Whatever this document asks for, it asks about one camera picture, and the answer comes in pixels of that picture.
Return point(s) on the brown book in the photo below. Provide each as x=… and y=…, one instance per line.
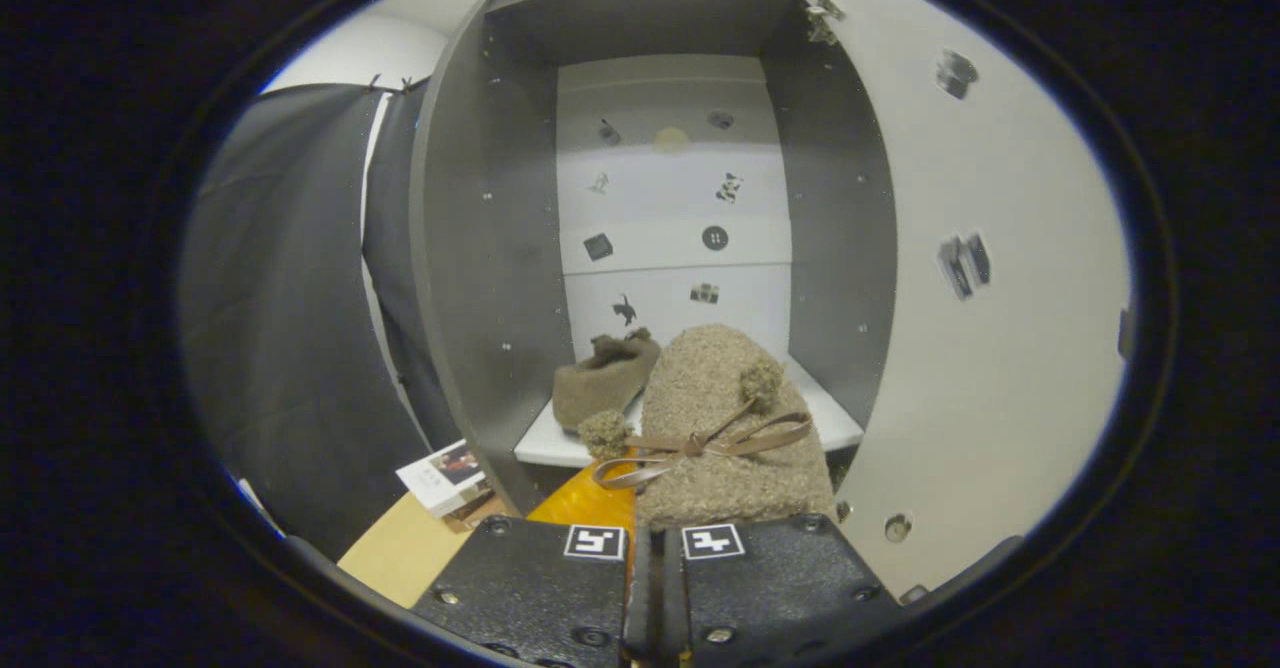
x=475, y=515

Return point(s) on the brown fluffy shoe with bow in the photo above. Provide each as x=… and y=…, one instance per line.
x=700, y=388

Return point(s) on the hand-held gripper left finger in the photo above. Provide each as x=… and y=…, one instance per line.
x=540, y=588

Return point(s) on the white book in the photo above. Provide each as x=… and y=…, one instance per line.
x=440, y=473

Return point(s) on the white cabinet shelf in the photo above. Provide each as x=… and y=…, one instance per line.
x=545, y=445

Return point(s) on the black backdrop cloth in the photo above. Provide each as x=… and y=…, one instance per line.
x=280, y=298

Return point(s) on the grey shoe cabinet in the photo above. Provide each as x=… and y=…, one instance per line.
x=480, y=248

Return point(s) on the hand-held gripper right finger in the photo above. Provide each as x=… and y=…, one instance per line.
x=780, y=588

